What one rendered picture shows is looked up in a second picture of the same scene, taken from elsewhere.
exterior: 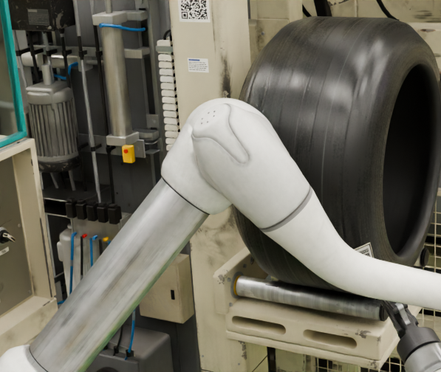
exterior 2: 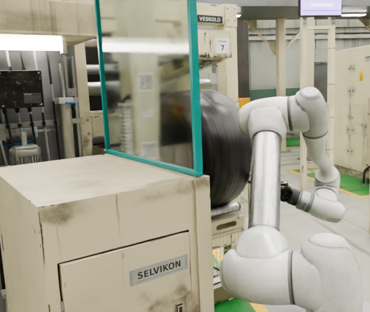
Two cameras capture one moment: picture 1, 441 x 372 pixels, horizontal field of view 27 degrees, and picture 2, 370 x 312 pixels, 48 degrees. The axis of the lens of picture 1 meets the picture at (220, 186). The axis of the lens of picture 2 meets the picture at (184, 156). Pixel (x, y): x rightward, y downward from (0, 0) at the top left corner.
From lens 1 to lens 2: 1.86 m
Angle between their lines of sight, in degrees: 61
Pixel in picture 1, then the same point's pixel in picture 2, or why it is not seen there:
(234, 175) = (325, 111)
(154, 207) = (274, 142)
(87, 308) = (277, 192)
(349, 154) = not seen: hidden behind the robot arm
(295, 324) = (213, 225)
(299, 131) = (232, 125)
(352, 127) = not seen: hidden behind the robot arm
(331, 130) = not seen: hidden behind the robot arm
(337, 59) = (223, 98)
